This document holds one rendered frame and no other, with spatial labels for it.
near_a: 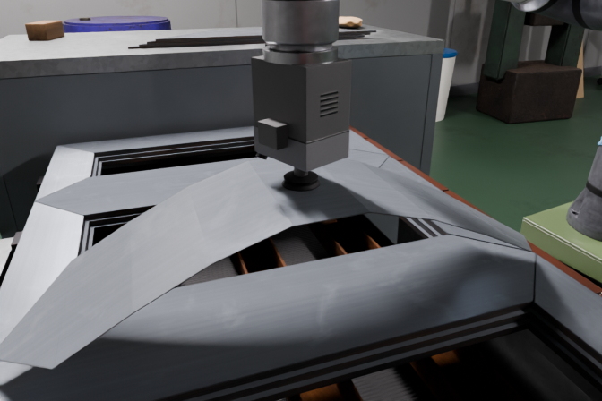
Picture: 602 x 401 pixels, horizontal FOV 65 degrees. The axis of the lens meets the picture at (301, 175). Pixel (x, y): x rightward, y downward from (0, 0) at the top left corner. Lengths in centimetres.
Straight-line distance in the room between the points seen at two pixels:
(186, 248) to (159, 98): 86
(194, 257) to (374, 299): 27
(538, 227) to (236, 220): 79
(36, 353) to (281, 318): 26
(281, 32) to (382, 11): 435
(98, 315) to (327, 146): 27
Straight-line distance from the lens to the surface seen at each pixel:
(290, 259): 124
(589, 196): 115
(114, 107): 131
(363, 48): 143
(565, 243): 111
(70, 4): 381
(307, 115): 45
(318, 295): 63
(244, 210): 49
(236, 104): 133
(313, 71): 45
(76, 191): 101
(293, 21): 45
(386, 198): 53
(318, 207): 47
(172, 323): 61
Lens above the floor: 123
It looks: 23 degrees down
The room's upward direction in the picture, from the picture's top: straight up
